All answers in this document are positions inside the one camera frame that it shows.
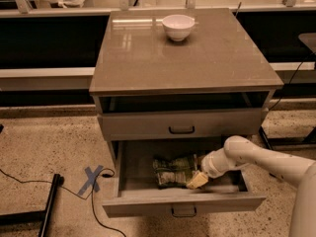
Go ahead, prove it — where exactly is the black stand leg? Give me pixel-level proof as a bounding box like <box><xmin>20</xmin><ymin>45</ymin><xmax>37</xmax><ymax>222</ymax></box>
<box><xmin>259</xmin><ymin>127</ymin><xmax>273</xmax><ymax>150</ymax></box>
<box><xmin>0</xmin><ymin>174</ymin><xmax>64</xmax><ymax>237</ymax></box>

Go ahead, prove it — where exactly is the blue tape cross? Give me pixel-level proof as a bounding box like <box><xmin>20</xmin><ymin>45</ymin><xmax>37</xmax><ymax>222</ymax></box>
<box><xmin>78</xmin><ymin>165</ymin><xmax>103</xmax><ymax>196</ymax></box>

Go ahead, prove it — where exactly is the green jalapeno chip bag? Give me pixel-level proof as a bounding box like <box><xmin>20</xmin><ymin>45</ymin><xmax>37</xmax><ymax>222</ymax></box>
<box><xmin>152</xmin><ymin>154</ymin><xmax>198</xmax><ymax>189</ymax></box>

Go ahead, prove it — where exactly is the open grey middle drawer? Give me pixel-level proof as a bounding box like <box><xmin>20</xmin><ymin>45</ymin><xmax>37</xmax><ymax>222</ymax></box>
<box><xmin>103</xmin><ymin>138</ymin><xmax>266</xmax><ymax>217</ymax></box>

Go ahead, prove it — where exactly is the black stand leg right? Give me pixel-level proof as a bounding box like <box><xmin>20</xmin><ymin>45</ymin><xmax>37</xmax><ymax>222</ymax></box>
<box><xmin>259</xmin><ymin>127</ymin><xmax>273</xmax><ymax>150</ymax></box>

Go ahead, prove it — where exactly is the grey drawer cabinet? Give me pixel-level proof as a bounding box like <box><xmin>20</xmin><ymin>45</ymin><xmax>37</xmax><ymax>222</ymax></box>
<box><xmin>88</xmin><ymin>7</ymin><xmax>284</xmax><ymax>165</ymax></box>

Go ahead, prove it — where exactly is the closed grey top drawer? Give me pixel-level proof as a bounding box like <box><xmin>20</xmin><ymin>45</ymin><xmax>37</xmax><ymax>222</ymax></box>
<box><xmin>98</xmin><ymin>109</ymin><xmax>263</xmax><ymax>141</ymax></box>

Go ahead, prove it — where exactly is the white ceramic bowl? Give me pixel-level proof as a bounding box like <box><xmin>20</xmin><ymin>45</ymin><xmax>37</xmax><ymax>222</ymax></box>
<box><xmin>162</xmin><ymin>15</ymin><xmax>195</xmax><ymax>41</ymax></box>

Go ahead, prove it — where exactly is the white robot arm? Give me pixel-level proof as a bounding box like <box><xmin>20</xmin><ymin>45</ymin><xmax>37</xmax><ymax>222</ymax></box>
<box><xmin>187</xmin><ymin>135</ymin><xmax>316</xmax><ymax>237</ymax></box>

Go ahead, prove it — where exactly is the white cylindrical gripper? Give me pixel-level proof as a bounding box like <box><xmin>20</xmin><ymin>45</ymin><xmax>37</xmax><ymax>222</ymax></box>
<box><xmin>186</xmin><ymin>148</ymin><xmax>238</xmax><ymax>190</ymax></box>

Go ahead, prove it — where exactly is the black floor cable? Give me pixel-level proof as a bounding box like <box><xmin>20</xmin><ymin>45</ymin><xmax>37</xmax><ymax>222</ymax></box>
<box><xmin>0</xmin><ymin>167</ymin><xmax>127</xmax><ymax>237</ymax></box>

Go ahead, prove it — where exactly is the black stand leg left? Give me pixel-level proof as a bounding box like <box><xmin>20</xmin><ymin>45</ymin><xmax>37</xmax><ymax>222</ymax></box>
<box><xmin>0</xmin><ymin>174</ymin><xmax>64</xmax><ymax>237</ymax></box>

